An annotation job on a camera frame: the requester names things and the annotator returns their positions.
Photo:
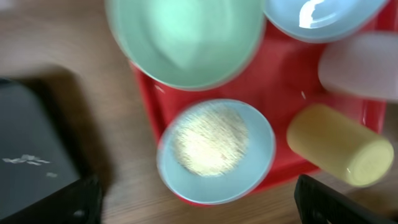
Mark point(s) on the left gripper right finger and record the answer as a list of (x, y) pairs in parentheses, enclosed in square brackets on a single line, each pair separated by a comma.
[(319, 204)]

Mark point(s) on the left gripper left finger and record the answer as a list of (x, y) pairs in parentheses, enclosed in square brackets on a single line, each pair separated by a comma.
[(79, 203)]

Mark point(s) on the yellow plastic cup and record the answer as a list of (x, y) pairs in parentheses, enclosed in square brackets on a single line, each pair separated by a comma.
[(340, 146)]

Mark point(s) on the white rice pile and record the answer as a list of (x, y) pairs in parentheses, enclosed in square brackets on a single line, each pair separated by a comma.
[(211, 142)]

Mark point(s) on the pink plastic cup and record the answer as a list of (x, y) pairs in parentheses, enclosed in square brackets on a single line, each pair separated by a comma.
[(364, 65)]

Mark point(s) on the mint green bowl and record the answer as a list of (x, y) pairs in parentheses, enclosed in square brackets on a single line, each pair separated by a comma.
[(188, 44)]

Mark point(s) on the black plastic tray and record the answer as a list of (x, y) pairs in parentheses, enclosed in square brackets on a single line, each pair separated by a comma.
[(34, 161)]

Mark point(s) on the red serving tray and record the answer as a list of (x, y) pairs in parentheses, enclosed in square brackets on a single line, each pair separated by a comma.
[(256, 64)]

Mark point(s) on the light blue plate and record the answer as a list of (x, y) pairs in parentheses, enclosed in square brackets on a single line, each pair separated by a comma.
[(321, 21)]

